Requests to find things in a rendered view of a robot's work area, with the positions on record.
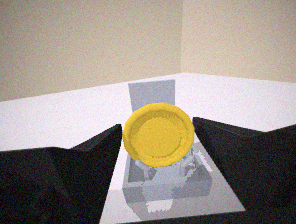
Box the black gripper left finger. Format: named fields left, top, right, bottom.
left=0, top=124, right=123, bottom=224

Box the yellow plate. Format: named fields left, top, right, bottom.
left=122, top=103, right=194, bottom=167

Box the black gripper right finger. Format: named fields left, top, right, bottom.
left=192, top=117, right=296, bottom=210

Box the grey dish rack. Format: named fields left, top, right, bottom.
left=122, top=79, right=213, bottom=204

